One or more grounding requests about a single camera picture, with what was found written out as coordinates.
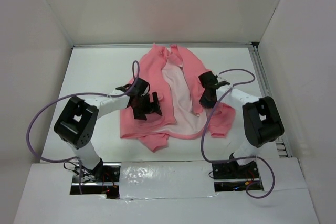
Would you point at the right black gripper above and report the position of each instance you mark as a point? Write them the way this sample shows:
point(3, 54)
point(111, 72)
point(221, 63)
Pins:
point(205, 103)

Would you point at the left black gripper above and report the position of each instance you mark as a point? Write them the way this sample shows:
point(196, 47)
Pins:
point(139, 115)

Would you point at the pink zip jacket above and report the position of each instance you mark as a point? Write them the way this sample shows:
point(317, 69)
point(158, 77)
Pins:
point(173, 73)

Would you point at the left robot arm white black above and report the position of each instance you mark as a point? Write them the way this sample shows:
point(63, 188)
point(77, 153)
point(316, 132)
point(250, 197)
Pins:
point(77, 121)

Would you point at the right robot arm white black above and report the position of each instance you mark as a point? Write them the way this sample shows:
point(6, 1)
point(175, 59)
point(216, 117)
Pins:
point(262, 124)

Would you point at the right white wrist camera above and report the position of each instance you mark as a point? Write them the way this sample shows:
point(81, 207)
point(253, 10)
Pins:
point(210, 81)

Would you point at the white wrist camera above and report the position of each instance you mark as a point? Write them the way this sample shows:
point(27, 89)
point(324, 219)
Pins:
point(138, 88)
point(210, 81)

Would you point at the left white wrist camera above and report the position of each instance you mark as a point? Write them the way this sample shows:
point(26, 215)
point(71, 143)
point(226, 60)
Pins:
point(138, 88)

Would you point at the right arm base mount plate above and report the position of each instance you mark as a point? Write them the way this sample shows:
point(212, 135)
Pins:
point(232, 177)

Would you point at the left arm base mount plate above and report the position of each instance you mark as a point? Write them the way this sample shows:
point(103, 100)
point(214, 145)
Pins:
point(106, 182)

